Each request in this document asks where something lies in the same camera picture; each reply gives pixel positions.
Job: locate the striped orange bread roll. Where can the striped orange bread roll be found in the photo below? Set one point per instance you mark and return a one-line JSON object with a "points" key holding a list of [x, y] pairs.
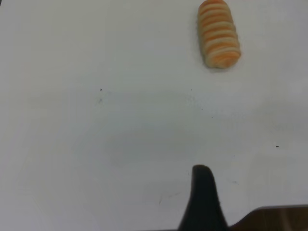
{"points": [[217, 33]]}

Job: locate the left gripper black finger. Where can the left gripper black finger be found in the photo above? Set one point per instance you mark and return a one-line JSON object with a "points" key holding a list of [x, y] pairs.
{"points": [[203, 204]]}

